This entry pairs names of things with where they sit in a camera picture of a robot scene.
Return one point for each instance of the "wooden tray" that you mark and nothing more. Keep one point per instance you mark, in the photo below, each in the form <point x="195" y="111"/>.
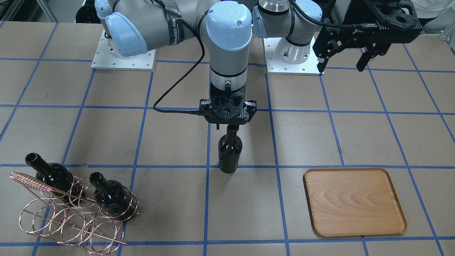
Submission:
<point x="353" y="201"/>

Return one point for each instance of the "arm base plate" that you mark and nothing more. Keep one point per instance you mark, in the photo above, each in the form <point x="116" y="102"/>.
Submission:
<point x="107" y="58"/>
<point x="285" y="59"/>

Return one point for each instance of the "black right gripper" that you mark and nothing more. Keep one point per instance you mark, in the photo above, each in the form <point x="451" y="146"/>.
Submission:
<point x="203" y="105"/>

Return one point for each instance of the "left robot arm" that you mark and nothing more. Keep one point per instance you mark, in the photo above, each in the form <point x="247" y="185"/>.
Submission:
<point x="298" y="21"/>

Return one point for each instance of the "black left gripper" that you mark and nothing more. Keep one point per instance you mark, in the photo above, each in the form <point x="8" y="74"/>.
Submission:
<point x="332" y="42"/>

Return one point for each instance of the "dark wine bottle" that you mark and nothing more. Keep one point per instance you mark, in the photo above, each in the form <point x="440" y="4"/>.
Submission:
<point x="110" y="195"/>
<point x="229" y="149"/>
<point x="53" y="174"/>

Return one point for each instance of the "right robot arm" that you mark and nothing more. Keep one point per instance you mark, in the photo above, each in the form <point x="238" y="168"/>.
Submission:
<point x="222" y="28"/>

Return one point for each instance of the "copper wire bottle basket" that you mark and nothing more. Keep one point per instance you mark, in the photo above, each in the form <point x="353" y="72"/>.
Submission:
<point x="80" y="223"/>

